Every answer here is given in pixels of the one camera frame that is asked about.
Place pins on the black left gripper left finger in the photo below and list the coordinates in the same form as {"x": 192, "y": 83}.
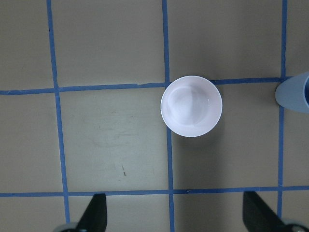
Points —
{"x": 94, "y": 218}

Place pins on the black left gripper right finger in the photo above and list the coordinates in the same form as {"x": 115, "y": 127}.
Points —
{"x": 257, "y": 216}

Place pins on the tipped light blue cup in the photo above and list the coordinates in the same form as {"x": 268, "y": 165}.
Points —
{"x": 293, "y": 93}

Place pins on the pink plastic bowl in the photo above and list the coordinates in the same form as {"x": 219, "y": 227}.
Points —
{"x": 191, "y": 106}

